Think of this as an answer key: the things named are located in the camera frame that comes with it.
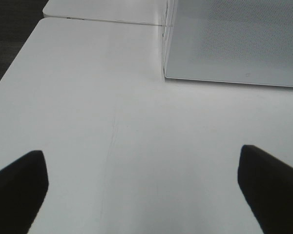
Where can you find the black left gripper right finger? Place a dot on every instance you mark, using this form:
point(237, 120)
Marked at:
point(267, 185)

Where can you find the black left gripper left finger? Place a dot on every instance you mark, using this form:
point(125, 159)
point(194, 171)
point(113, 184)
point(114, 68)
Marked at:
point(23, 187)

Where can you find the white microwave door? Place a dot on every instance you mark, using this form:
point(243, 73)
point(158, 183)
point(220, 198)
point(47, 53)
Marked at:
point(235, 41)

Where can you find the white microwave oven body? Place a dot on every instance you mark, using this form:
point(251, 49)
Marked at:
point(168, 20)

